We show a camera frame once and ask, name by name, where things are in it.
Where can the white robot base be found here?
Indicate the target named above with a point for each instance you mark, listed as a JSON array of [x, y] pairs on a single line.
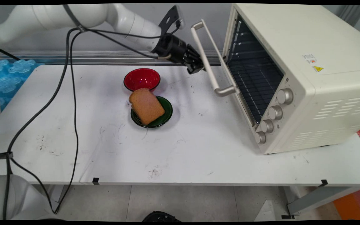
[[20, 197]]

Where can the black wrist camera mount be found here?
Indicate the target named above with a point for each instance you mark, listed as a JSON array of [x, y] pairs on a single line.
[[171, 17]]

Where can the cream toaster oven body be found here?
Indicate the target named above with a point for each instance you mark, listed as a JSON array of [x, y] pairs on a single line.
[[323, 103]]

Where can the dark green plate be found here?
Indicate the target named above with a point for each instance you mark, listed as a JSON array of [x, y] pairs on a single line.
[[166, 109]]

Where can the cream glass oven door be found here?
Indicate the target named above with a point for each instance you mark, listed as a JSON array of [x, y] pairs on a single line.
[[209, 67]]

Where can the small silver oven knob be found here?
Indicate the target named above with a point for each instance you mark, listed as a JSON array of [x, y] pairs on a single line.
[[260, 137]]

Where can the red bowl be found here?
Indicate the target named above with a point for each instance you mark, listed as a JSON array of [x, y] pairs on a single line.
[[142, 78]]

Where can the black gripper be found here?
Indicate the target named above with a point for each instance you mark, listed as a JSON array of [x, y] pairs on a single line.
[[170, 50]]

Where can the white label sticker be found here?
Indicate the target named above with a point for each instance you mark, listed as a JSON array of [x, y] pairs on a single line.
[[309, 58]]

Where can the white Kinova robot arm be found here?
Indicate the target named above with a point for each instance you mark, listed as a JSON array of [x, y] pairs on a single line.
[[58, 15]]

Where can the white table leg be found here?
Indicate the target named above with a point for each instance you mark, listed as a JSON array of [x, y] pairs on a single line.
[[56, 193]]

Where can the yellow warning sticker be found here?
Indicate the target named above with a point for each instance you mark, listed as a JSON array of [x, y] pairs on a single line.
[[318, 69]]

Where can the orange box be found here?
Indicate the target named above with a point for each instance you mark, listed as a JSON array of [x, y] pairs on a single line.
[[353, 204]]

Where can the black tape piece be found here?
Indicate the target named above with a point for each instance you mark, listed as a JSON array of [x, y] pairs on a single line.
[[324, 183], [96, 181]]

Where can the grey metal table leg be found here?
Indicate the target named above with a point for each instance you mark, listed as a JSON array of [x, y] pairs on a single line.
[[317, 197]]

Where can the black round floor object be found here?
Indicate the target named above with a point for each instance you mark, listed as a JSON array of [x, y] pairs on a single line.
[[161, 216]]

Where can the large silver oven knob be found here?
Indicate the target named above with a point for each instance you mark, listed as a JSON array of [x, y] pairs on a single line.
[[285, 96]]

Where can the brown toast slice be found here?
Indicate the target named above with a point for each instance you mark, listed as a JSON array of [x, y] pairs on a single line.
[[147, 106]]

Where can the aluminium rail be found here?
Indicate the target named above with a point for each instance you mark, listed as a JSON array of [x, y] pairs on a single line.
[[105, 57]]

